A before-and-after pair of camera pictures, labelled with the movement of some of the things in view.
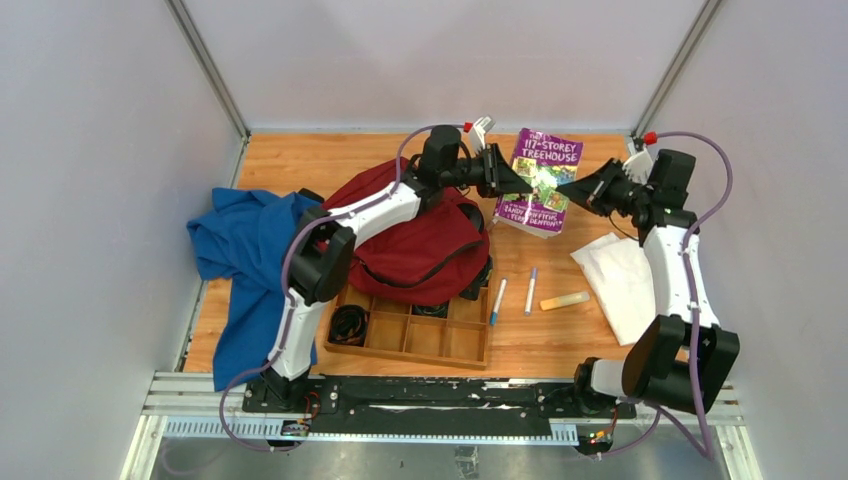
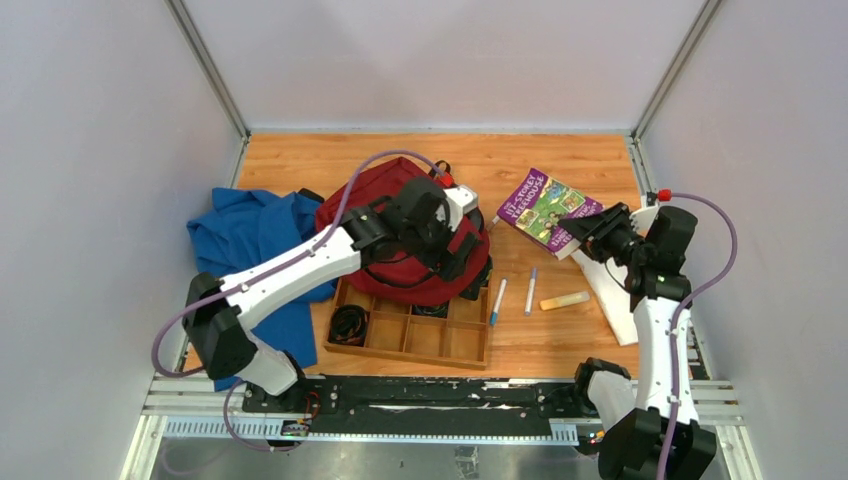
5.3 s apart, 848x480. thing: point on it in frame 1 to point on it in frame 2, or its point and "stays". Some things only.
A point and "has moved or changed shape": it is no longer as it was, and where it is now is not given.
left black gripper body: (490, 172) to (460, 253)
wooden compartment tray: (459, 339) stays
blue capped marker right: (531, 293) stays
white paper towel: (621, 272) stays
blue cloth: (244, 242) stays
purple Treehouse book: (545, 162) has moved or changed shape
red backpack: (436, 257) stays
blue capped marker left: (498, 302) stays
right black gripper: (592, 191) to (598, 227)
